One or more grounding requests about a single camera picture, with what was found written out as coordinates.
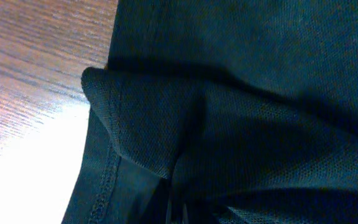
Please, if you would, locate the black polo shirt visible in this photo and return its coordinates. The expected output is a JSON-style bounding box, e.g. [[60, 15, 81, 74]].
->
[[63, 0, 358, 223]]

